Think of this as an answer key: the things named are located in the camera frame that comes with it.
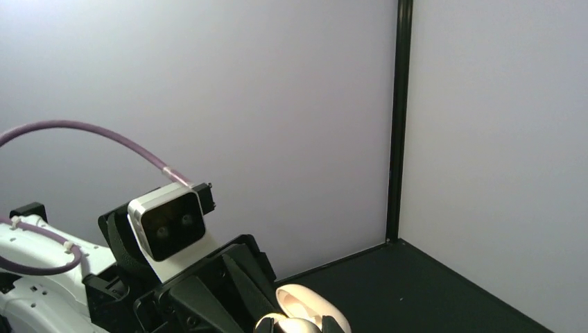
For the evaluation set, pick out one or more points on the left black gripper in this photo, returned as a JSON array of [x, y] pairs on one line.
[[227, 291]]

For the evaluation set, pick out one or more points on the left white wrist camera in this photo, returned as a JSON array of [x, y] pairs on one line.
[[170, 228]]

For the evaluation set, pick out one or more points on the black left frame post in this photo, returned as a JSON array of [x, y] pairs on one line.
[[399, 114]]

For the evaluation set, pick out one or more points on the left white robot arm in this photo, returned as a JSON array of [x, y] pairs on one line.
[[58, 303]]

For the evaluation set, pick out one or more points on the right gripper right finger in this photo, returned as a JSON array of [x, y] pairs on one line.
[[330, 325]]

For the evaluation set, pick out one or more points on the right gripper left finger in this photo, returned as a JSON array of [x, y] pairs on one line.
[[266, 327]]

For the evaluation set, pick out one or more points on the white square charging case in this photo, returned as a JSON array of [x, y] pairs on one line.
[[302, 310]]

